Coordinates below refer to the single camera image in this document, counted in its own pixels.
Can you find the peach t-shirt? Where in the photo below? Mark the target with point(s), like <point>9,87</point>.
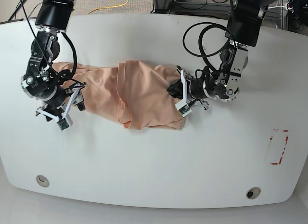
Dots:
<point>133,94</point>

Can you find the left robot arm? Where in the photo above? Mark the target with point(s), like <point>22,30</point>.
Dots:
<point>220,77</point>

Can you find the left table grommet hole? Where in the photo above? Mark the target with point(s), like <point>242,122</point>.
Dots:
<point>42,181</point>

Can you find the right table grommet hole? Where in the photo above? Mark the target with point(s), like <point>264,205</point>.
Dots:
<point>253,193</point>

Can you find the aluminium frame stand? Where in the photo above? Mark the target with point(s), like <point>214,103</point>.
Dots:
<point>277,13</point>

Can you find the table grommet hole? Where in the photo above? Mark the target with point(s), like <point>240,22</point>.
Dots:
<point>42,181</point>
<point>253,193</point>

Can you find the red tape rectangle marking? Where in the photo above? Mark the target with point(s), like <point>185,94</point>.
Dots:
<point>277,145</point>

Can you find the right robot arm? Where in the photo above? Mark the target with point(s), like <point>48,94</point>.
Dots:
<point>52,19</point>

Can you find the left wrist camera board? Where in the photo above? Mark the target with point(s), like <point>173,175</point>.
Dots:
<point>183,108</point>

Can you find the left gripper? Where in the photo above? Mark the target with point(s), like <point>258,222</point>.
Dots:
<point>188,89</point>

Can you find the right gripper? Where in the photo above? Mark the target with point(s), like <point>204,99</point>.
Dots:
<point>57,102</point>

